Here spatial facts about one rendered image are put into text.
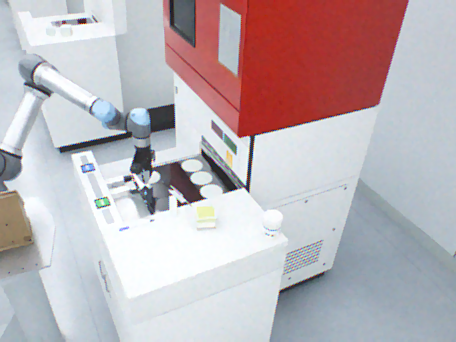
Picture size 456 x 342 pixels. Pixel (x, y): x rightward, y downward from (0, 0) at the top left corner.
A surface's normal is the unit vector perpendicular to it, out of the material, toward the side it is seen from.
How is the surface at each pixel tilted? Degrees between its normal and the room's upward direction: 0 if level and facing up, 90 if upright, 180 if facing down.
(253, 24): 90
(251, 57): 90
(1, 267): 0
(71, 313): 0
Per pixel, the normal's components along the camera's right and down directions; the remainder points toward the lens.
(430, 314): 0.04, -0.79
